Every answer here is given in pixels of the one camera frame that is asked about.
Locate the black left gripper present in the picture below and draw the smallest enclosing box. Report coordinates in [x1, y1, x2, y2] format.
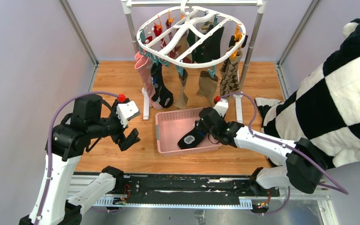
[90, 98, 142, 149]

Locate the pink sock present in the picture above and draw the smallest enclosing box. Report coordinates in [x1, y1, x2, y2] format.
[135, 52, 162, 110]

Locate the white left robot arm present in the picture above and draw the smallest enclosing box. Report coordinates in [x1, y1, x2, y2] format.
[19, 91, 140, 225]

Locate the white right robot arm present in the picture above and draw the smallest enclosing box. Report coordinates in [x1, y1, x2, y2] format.
[199, 107, 328, 196]

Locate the white oval clip hanger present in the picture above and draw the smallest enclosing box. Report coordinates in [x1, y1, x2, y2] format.
[135, 5, 247, 70]

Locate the pink plastic basket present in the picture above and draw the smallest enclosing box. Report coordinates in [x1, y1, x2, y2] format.
[155, 108, 221, 157]

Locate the tan sock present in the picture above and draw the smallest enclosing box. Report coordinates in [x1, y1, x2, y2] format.
[196, 71, 218, 106]
[174, 69, 188, 109]

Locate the brown argyle sock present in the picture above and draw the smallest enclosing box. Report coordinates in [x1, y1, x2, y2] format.
[219, 50, 243, 96]

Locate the dark green sock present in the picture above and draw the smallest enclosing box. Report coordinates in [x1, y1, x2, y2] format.
[184, 27, 225, 63]

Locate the red white striped sock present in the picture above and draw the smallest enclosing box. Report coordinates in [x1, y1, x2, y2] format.
[145, 23, 176, 58]

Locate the black white checkered blanket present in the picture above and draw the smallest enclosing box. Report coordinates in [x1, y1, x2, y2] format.
[255, 18, 360, 168]

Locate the white metal drying rack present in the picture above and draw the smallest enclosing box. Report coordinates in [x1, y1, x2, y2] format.
[122, 0, 255, 122]

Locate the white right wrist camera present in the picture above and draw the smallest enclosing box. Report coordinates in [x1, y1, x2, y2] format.
[213, 98, 229, 118]

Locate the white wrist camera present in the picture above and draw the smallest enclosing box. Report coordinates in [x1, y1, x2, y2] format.
[213, 98, 229, 118]
[116, 101, 140, 128]

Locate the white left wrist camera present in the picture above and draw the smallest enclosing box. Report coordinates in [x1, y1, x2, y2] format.
[116, 101, 140, 128]

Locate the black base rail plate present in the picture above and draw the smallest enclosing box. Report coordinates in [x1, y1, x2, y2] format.
[94, 173, 281, 206]

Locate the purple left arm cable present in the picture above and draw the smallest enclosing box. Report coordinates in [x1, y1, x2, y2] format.
[32, 90, 125, 225]

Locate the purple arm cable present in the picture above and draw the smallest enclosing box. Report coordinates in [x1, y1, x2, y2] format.
[32, 90, 125, 225]
[217, 92, 349, 217]

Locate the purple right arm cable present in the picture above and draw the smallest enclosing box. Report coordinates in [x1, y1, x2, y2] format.
[217, 92, 349, 217]

